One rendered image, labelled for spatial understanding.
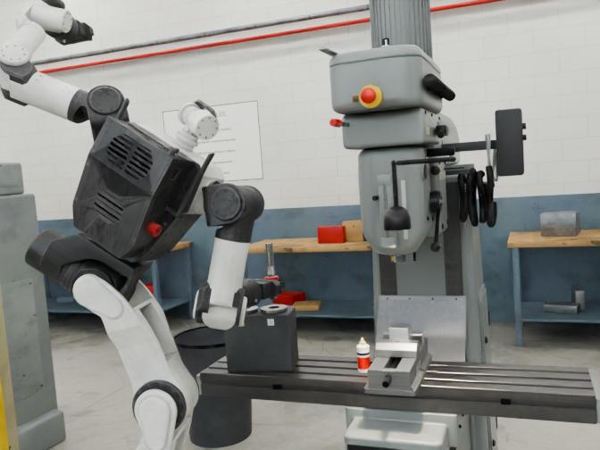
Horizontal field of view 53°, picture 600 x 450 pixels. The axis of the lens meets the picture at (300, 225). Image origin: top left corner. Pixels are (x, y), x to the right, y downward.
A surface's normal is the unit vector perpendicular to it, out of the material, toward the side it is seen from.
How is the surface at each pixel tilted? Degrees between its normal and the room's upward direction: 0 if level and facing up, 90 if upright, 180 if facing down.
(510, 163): 90
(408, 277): 90
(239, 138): 90
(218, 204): 85
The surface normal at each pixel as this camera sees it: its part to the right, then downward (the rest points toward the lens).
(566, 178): -0.35, 0.11
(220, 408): 0.21, 0.14
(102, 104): 0.21, -0.35
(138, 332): -0.01, 0.49
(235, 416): 0.61, 0.09
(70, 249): -0.13, 0.09
